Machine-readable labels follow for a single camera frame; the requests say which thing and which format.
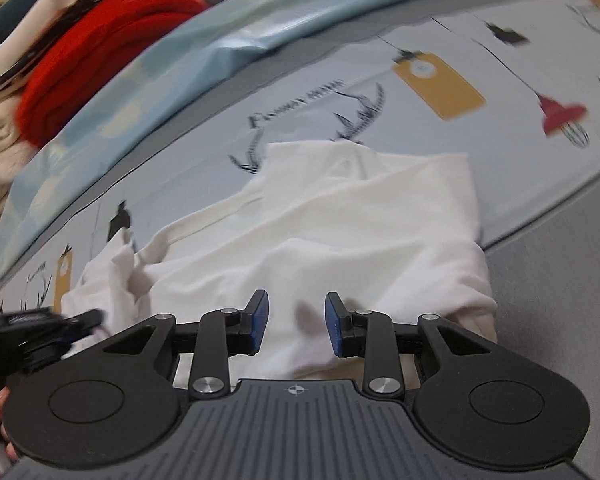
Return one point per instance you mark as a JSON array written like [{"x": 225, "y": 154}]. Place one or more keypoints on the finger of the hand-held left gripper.
[{"x": 82, "y": 321}]

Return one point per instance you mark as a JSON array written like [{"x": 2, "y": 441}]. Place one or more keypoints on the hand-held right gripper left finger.
[{"x": 256, "y": 322}]

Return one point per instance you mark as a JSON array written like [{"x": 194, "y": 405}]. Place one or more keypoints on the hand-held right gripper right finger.
[{"x": 336, "y": 325}]

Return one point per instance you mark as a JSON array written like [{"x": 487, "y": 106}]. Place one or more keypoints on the white garment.
[{"x": 330, "y": 220}]

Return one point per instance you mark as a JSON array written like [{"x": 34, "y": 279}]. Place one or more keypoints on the cream folded blanket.
[{"x": 0, "y": 160}]

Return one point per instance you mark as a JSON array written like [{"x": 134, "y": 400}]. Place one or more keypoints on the deer printed bed sheet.
[{"x": 305, "y": 110}]

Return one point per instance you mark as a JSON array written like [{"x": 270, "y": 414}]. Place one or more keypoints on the red folded blanket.
[{"x": 90, "y": 60}]

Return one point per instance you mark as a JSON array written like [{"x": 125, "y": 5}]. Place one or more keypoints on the light blue sheet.
[{"x": 180, "y": 60}]

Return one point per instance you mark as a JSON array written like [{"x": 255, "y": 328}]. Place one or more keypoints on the white folded quilt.
[{"x": 10, "y": 55}]

